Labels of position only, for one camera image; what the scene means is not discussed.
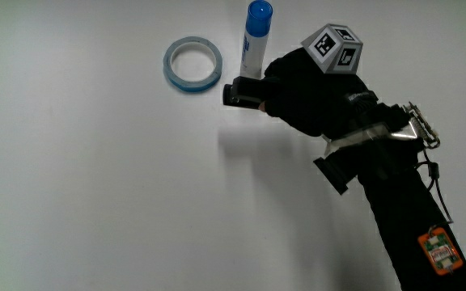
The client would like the person's right hand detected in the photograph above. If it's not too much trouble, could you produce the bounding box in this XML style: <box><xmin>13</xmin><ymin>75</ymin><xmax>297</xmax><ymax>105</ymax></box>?
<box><xmin>258</xmin><ymin>23</ymin><xmax>379</xmax><ymax>138</ymax></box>

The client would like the small black box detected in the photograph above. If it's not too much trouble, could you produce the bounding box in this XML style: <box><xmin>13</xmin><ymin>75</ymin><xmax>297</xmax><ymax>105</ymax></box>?
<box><xmin>222</xmin><ymin>75</ymin><xmax>270</xmax><ymax>110</ymax></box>

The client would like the person's right forearm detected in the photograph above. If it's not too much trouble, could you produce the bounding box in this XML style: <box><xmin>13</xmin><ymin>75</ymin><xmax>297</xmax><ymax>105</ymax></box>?
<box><xmin>312</xmin><ymin>95</ymin><xmax>466</xmax><ymax>291</ymax></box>

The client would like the blue-capped glue stick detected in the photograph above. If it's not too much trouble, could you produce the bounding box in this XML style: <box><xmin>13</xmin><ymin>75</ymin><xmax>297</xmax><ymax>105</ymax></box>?
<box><xmin>239</xmin><ymin>0</ymin><xmax>274</xmax><ymax>80</ymax></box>

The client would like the blue tape roll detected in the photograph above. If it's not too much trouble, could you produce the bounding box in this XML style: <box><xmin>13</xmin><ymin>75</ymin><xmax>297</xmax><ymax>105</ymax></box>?
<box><xmin>163</xmin><ymin>36</ymin><xmax>223</xmax><ymax>93</ymax></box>

